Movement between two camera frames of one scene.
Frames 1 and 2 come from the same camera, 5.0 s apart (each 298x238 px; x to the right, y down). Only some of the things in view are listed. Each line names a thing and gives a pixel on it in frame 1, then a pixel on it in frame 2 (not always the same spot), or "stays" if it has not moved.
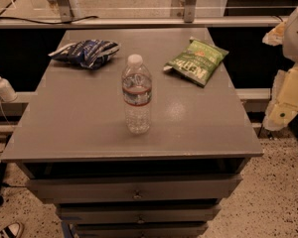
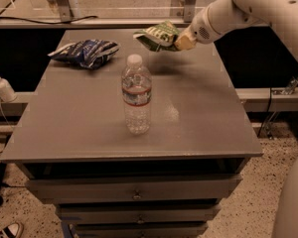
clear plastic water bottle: x=137 y=86 stays
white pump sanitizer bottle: x=4 y=89 stays
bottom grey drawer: x=142 y=230 stays
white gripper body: x=297 y=37 -> x=201 y=31
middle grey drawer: x=137 y=214 stays
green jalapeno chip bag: x=198 y=61 -> x=161 y=38
